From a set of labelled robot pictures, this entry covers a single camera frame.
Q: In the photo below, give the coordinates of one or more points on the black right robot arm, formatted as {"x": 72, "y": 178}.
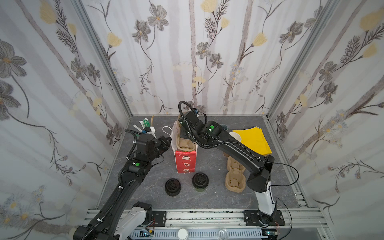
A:
{"x": 210, "y": 135}

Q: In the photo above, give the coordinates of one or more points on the small teal cup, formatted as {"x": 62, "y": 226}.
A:
{"x": 225, "y": 127}

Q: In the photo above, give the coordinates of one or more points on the black cup lid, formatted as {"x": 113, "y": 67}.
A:
{"x": 200, "y": 180}

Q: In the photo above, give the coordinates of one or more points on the red white paper bag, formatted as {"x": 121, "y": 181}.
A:
{"x": 185, "y": 161}

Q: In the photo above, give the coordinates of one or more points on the green wrapped straw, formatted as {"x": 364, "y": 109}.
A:
{"x": 146, "y": 123}

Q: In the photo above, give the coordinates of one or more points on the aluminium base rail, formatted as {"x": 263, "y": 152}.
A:
{"x": 221, "y": 224}

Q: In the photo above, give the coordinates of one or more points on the yellow paper napkins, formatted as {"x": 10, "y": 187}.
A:
{"x": 255, "y": 140}

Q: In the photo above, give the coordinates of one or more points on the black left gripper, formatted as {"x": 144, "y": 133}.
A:
{"x": 163, "y": 144}

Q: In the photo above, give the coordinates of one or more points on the single pulp cup carrier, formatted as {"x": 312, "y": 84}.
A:
{"x": 183, "y": 145}

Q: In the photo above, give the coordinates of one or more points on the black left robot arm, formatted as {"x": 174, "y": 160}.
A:
{"x": 129, "y": 186}

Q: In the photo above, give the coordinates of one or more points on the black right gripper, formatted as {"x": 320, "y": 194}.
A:
{"x": 184, "y": 132}

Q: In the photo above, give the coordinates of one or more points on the stack of black cup lids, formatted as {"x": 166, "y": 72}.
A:
{"x": 172, "y": 187}

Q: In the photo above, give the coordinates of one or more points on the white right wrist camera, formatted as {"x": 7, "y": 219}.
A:
{"x": 196, "y": 111}

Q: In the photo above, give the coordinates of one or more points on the stack of pulp cup carriers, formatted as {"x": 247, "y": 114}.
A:
{"x": 235, "y": 180}

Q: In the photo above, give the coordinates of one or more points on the stack of paper cups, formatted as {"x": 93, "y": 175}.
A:
{"x": 237, "y": 137}

